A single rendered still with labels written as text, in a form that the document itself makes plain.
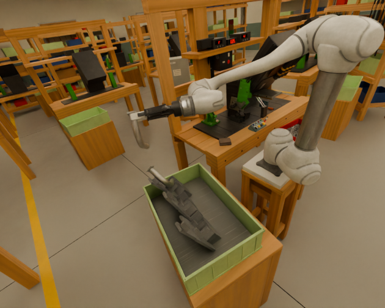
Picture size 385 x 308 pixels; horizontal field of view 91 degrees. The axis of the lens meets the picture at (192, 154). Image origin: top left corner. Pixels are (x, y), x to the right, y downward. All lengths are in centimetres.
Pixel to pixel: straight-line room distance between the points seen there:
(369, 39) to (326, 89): 20
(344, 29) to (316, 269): 171
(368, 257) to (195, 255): 162
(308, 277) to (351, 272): 34
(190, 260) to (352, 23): 113
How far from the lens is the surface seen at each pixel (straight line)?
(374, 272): 225
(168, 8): 175
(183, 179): 133
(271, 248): 114
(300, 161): 111
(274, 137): 124
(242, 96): 193
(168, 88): 175
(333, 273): 211
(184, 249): 106
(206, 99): 89
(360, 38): 91
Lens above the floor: 177
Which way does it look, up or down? 35 degrees down
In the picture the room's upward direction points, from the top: 9 degrees counter-clockwise
